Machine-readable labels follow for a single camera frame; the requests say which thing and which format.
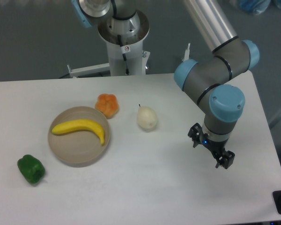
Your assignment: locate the beige round bowl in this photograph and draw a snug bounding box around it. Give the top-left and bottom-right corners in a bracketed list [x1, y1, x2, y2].
[48, 106, 111, 167]

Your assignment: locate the pale white pear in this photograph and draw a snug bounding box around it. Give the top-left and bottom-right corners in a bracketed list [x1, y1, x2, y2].
[137, 105, 158, 131]

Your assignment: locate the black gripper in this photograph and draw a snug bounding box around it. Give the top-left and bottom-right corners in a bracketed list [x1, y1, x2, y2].
[188, 123, 235, 169]

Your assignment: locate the green bell pepper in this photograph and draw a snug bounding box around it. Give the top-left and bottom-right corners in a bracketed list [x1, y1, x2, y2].
[17, 154, 46, 185]

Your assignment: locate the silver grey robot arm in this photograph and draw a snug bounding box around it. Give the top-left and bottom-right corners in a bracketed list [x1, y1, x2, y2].
[72, 0, 259, 168]

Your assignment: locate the blue plastic bag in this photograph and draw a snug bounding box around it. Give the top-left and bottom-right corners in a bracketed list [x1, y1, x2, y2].
[231, 0, 271, 15]

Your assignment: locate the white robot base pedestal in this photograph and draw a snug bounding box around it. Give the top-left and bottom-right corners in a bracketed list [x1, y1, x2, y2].
[68, 10, 150, 78]

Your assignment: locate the yellow banana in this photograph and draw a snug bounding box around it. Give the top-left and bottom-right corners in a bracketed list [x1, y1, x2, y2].
[51, 119, 105, 145]

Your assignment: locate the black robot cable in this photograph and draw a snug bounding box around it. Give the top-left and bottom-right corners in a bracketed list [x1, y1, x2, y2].
[117, 34, 130, 75]

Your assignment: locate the orange pumpkin toy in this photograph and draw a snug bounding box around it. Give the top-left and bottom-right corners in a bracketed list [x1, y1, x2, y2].
[95, 93, 119, 119]

